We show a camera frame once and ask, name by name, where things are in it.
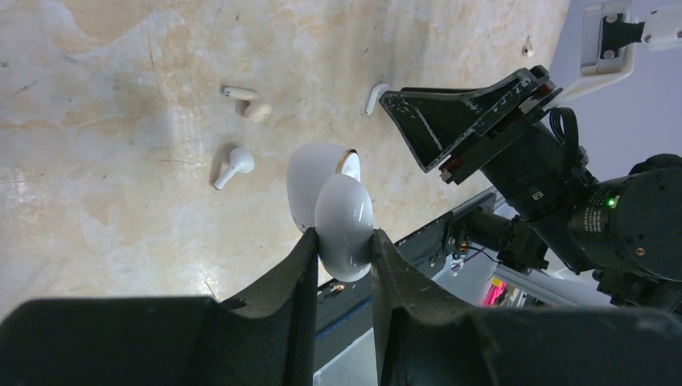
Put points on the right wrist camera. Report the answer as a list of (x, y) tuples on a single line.
[(609, 36)]

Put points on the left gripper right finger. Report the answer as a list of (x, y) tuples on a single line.
[(557, 346)]

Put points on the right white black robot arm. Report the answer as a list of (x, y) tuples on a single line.
[(626, 232)]

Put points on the white wireless earbud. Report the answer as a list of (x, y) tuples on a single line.
[(240, 161), (373, 98)]

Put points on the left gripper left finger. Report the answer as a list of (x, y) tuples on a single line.
[(263, 335)]

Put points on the white earbud charging case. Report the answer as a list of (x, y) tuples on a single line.
[(323, 183)]

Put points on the small beige earbud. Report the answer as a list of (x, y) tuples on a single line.
[(257, 109), (528, 49)]

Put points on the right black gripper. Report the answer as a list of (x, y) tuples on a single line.
[(529, 151)]

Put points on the far small beige earbud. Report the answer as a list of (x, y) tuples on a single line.
[(528, 49)]

